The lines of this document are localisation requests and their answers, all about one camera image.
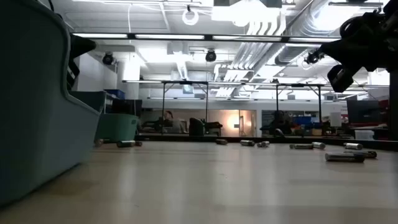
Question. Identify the person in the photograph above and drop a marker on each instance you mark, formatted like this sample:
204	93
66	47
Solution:
280	119
174	124

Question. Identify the batteries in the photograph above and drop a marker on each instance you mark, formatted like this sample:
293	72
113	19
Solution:
260	144

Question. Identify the green-teal plastic bin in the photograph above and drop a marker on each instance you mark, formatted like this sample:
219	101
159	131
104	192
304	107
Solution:
118	127

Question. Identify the silver red-tipped AA battery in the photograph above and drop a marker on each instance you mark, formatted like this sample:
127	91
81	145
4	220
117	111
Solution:
266	143

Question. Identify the white plastic container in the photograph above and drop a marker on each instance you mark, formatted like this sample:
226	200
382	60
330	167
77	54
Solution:
364	135

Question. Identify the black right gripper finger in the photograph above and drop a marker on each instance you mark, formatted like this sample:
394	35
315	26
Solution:
335	56
335	46

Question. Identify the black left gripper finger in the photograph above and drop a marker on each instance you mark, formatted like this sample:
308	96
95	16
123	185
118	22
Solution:
77	52
79	42

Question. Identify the blue storage bins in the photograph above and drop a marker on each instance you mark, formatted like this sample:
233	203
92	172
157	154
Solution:
306	120

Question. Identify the black metal rig frame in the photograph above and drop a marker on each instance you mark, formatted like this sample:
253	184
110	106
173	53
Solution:
298	85
185	82

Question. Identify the blue-teal plastic bin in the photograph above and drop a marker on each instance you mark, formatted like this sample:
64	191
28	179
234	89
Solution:
37	109

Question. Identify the black ceiling spotlight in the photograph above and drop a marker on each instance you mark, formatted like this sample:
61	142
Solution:
108	58
312	57
211	55

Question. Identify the white box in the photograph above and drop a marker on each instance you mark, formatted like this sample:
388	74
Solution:
335	119

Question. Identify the black copper-top AA battery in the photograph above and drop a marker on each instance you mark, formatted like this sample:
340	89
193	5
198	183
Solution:
138	143
221	142
126	144

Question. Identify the black rail with light strips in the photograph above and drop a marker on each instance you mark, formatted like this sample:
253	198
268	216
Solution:
130	36

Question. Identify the blue storage crate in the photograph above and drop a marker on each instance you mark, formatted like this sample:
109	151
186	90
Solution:
115	94

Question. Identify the dark wide monitor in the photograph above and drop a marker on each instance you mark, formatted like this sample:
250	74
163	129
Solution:
365	112

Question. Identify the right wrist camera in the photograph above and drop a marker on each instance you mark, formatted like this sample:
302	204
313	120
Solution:
340	79

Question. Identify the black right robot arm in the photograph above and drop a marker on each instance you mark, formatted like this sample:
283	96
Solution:
391	9

